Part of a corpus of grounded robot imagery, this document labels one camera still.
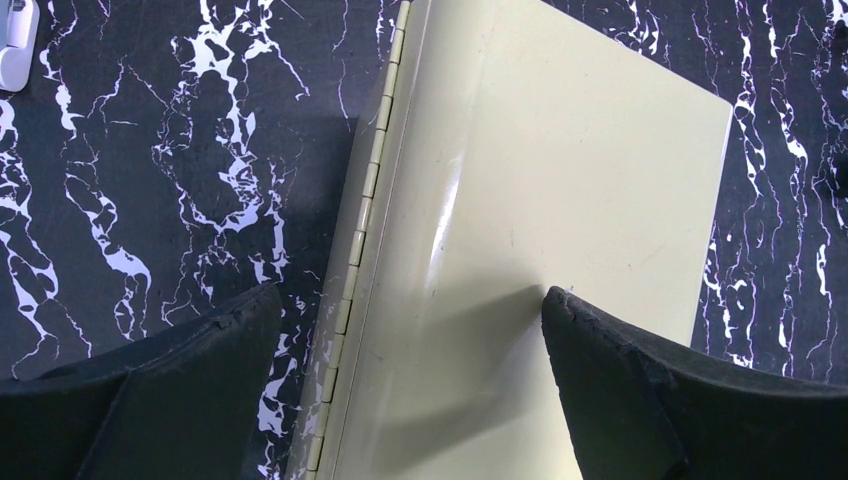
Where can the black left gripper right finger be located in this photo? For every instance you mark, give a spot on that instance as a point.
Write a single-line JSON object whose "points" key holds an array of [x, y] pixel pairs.
{"points": [[640, 406]]}

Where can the olive green drawer box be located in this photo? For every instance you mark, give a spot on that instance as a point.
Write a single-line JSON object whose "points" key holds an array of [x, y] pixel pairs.
{"points": [[508, 148]]}

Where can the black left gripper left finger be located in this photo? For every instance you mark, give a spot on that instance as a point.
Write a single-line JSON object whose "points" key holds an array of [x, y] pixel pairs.
{"points": [[181, 404]]}

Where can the small light blue eraser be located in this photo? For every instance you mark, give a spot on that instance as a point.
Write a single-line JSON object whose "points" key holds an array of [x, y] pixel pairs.
{"points": [[19, 25]]}

